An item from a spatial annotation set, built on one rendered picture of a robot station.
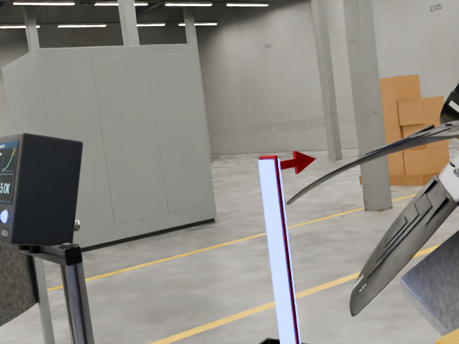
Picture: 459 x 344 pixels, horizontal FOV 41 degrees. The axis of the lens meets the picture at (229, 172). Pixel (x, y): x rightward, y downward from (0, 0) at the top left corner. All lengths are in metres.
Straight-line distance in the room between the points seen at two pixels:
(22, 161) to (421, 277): 0.66
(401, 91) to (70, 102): 4.87
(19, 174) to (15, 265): 1.63
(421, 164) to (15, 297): 7.24
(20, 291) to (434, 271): 2.13
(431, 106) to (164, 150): 4.01
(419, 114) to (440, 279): 8.30
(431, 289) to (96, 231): 6.34
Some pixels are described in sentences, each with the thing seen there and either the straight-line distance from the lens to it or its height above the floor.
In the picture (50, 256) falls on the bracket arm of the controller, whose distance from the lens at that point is 1.12.
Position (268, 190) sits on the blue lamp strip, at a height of 1.16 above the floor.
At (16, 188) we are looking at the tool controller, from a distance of 1.08.
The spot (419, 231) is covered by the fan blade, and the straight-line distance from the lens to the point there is 0.94.
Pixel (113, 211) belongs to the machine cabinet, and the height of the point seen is 0.39.
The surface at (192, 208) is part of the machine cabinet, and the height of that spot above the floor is 0.23.
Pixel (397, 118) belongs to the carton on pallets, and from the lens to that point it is 9.31.
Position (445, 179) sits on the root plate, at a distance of 0.98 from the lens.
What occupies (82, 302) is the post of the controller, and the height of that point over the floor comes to 0.96.
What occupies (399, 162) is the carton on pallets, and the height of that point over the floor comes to 0.32.
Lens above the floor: 1.23
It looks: 5 degrees down
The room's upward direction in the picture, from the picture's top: 7 degrees counter-clockwise
